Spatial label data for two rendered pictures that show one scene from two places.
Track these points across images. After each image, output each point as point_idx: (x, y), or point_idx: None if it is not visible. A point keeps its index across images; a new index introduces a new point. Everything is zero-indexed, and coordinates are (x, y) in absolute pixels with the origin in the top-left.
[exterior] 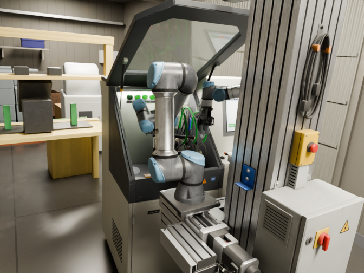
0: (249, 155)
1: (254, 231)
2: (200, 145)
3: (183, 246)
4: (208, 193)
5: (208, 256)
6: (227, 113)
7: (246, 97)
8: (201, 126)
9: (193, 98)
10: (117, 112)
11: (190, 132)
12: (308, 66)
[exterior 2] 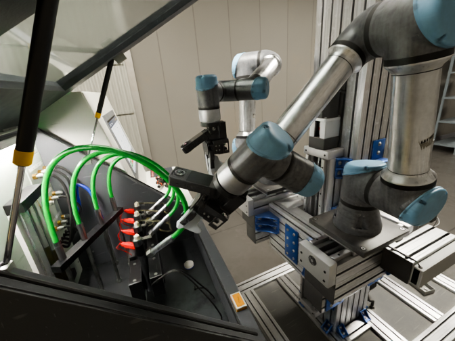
0: (378, 128)
1: None
2: (130, 215)
3: (439, 247)
4: (332, 210)
5: (438, 229)
6: (122, 148)
7: (376, 63)
8: (216, 157)
9: (59, 143)
10: (28, 279)
11: (114, 205)
12: None
